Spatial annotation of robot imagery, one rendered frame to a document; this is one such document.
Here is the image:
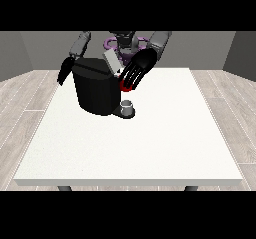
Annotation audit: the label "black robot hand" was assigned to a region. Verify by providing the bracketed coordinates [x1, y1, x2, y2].
[118, 47, 159, 91]
[56, 56, 76, 86]

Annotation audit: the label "red pod holder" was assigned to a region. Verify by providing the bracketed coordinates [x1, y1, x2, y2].
[119, 78, 133, 93]

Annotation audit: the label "pale grey machine lid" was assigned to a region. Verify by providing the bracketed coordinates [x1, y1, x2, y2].
[102, 48, 123, 74]

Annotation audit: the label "black coffee machine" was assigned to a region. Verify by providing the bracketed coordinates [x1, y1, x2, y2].
[71, 57, 136, 120]

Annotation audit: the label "grey robot trunk purple rings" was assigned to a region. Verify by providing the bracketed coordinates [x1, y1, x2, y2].
[103, 31, 152, 67]

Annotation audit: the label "small grey cup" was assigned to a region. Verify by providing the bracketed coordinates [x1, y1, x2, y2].
[120, 100, 134, 116]

